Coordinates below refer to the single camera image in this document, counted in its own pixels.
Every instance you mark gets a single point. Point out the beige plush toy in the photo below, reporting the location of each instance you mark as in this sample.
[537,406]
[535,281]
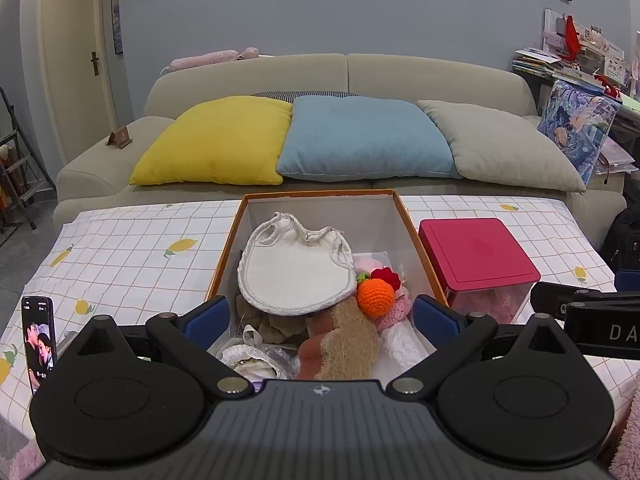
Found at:
[272,327]

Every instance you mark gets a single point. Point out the beige sofa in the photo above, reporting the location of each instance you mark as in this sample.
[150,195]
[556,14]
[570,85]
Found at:
[400,75]

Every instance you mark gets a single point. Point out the grid print tablecloth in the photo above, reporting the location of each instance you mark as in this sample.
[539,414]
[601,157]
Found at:
[125,260]

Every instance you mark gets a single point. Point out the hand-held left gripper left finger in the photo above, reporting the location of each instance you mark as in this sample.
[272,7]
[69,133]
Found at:
[207,319]

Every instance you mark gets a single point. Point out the light pink soft cloth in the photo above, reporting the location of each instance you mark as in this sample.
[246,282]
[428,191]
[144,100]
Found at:
[370,264]

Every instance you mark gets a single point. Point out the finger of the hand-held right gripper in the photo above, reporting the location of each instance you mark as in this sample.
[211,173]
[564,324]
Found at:
[555,297]

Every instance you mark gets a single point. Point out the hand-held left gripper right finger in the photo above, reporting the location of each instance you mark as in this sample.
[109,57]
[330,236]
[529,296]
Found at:
[435,317]

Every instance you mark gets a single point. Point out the stack of papers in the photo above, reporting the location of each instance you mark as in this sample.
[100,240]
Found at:
[537,62]

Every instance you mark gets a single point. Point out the narrow wall picture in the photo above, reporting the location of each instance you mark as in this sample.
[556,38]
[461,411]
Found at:
[117,30]

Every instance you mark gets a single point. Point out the pink document pouch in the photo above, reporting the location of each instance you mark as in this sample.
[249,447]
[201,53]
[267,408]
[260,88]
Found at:
[620,157]

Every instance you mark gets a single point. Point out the pink bolster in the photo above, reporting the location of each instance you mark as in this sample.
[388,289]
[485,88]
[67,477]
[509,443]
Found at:
[205,60]

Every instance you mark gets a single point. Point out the orange rimmed cardboard box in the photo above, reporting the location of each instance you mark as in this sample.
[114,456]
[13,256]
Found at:
[325,215]

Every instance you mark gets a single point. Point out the red lidded container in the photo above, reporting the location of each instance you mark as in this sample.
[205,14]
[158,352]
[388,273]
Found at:
[475,255]

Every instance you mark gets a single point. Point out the houndstooth cushion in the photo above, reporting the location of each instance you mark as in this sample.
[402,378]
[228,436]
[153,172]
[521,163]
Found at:
[300,94]

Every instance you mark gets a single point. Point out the pink white knitted toy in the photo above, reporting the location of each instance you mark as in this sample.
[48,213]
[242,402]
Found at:
[395,312]

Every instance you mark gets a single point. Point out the black smartphone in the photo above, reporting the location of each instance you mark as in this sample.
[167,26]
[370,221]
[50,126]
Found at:
[39,345]

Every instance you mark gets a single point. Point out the yellow pillow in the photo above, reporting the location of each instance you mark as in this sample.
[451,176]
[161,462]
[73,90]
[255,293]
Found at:
[215,145]

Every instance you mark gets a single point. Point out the clear plastic wrapped item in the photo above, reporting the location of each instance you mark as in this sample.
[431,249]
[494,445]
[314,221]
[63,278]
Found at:
[250,360]

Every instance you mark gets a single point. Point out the orange knitted ball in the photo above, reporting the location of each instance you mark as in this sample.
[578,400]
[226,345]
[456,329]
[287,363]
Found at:
[375,297]

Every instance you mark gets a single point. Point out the small wooden stand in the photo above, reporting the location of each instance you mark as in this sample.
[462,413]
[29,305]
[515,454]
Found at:
[120,136]

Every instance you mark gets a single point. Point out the red hanging ornament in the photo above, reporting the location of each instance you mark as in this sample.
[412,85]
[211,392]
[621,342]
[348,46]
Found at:
[571,35]

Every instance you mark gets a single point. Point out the printed cartoon pillow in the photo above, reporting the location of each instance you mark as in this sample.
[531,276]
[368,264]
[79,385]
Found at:
[575,120]

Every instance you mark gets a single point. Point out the cream door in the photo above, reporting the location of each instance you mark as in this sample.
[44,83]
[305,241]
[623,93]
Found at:
[75,100]

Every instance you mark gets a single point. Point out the black backpack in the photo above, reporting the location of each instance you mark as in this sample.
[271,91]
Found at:
[625,240]

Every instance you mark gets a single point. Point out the pink fuzzy cloth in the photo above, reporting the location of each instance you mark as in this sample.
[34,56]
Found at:
[17,455]
[627,450]

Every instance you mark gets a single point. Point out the blue pillow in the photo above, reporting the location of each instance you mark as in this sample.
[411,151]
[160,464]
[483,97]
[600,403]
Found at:
[365,140]

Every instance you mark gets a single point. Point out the folding ladder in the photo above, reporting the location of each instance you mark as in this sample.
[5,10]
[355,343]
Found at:
[25,132]

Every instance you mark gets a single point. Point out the grey pillow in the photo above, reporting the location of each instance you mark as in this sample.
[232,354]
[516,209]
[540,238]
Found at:
[500,150]

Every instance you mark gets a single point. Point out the red knitted flower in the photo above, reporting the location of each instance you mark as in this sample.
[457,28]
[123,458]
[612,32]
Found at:
[387,276]

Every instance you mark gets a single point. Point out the cluttered desk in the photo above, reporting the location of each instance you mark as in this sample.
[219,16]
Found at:
[627,110]

